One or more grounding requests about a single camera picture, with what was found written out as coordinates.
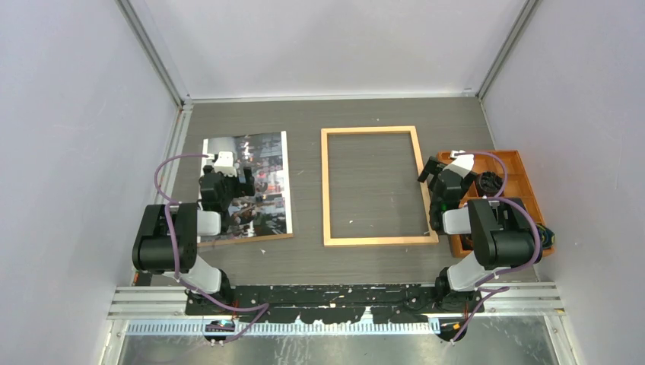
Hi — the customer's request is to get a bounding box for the glossy colour photo print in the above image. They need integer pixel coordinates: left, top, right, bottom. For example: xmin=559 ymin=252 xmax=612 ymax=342
xmin=198 ymin=131 xmax=293 ymax=246

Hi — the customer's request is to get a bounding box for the brown fibreboard backing board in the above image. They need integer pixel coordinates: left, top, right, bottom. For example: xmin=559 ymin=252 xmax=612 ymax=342
xmin=197 ymin=233 xmax=294 ymax=248

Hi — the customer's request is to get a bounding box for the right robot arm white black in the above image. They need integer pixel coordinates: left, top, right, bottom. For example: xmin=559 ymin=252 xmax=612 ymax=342
xmin=418 ymin=151 xmax=543 ymax=313

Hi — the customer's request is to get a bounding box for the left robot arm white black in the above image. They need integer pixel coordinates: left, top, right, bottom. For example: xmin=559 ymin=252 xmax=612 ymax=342
xmin=132 ymin=166 xmax=256 ymax=315

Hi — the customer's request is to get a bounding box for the orange compartment tray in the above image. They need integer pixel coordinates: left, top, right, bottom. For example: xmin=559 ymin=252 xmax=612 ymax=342
xmin=449 ymin=150 xmax=546 ymax=259

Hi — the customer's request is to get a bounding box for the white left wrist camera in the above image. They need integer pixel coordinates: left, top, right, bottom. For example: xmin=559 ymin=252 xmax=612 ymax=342
xmin=212 ymin=151 xmax=238 ymax=177

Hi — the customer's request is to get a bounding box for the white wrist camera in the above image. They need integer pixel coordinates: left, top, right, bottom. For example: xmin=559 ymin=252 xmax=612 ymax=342
xmin=212 ymin=151 xmax=238 ymax=177
xmin=446 ymin=151 xmax=475 ymax=177

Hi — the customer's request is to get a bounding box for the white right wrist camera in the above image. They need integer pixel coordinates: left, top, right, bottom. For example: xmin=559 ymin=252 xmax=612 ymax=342
xmin=446 ymin=151 xmax=475 ymax=177

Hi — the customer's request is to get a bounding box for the aluminium left side rail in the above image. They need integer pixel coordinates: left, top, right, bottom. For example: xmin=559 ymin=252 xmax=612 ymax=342
xmin=159 ymin=103 xmax=194 ymax=195

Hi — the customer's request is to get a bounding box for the aluminium rail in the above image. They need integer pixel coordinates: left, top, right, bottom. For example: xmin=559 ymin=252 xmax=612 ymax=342
xmin=107 ymin=282 xmax=566 ymax=320
xmin=159 ymin=103 xmax=194 ymax=195

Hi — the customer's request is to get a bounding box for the aluminium front rail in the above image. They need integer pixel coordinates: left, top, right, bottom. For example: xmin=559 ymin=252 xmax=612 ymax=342
xmin=107 ymin=282 xmax=566 ymax=320

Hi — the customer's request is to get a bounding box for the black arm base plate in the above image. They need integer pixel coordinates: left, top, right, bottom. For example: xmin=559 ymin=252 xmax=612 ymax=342
xmin=184 ymin=284 xmax=483 ymax=325

